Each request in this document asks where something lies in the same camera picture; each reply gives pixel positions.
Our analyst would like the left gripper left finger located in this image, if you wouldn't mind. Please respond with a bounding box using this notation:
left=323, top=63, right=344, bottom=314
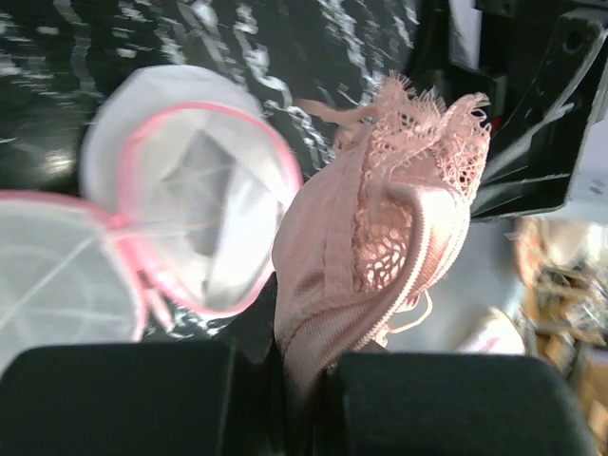
left=1, top=280, right=284, bottom=455

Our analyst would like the white mesh laundry bag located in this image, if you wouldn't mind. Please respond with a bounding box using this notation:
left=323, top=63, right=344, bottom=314
left=1, top=65, right=302, bottom=366

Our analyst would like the black marble mat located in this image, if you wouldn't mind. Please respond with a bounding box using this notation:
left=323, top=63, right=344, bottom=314
left=0, top=0, right=428, bottom=343

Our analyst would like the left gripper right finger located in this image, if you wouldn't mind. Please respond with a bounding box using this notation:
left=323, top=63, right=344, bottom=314
left=322, top=353, right=598, bottom=455

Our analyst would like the pink lace bra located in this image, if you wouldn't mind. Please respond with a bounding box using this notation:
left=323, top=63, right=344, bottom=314
left=272, top=77, right=490, bottom=402

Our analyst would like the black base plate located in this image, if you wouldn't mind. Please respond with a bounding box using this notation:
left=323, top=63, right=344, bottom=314
left=404, top=1, right=607, bottom=220

